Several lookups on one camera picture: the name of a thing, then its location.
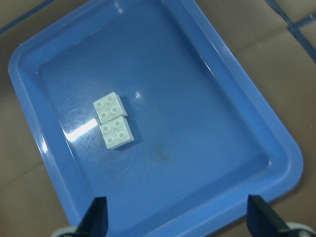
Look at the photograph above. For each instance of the blue plastic tray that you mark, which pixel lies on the blue plastic tray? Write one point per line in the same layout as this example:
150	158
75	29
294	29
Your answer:
204	136

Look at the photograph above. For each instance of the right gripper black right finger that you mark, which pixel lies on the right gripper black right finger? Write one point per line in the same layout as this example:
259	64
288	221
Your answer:
262	221

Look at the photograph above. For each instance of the white block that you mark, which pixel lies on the white block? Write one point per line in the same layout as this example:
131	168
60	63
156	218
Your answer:
109	107
116	133

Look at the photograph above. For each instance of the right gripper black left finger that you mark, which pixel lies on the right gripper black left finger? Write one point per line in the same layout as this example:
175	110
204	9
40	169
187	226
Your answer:
95	221

